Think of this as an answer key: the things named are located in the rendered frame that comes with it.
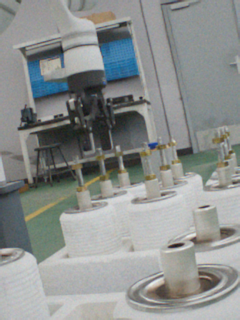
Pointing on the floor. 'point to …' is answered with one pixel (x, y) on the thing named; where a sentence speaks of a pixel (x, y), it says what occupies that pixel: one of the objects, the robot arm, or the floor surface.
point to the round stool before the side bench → (49, 163)
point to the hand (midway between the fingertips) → (98, 145)
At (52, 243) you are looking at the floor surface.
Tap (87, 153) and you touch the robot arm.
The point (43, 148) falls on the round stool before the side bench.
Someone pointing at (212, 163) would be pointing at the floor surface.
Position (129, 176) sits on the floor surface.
